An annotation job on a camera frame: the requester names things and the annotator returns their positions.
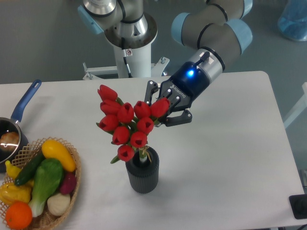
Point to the white metal frame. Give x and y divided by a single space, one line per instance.
297 109

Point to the dark grey ribbed vase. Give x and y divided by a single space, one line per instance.
144 176

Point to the yellow squash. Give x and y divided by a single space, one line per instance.
54 149

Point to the white garlic bulb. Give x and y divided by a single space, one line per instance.
58 204

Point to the blue transparent bag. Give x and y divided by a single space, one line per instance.
293 20

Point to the dark green cucumber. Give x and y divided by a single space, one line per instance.
28 171

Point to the purple red onion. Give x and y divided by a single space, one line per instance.
68 184

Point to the small yellow banana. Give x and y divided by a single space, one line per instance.
13 172

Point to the orange fruit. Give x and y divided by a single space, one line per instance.
18 216

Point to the blue handled saucepan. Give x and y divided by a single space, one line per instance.
12 124

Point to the yellow bell pepper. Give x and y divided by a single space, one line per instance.
10 193

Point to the red tulip bouquet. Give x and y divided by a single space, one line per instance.
129 125

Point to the black device at table edge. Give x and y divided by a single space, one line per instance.
299 206

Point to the green bok choy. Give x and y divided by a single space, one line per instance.
46 181

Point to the woven wicker basket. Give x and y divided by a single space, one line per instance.
46 221

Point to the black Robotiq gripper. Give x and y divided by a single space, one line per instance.
181 89

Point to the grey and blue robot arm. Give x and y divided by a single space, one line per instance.
217 33

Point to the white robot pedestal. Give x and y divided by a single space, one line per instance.
132 46

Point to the brown bread roll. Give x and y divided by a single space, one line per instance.
9 141

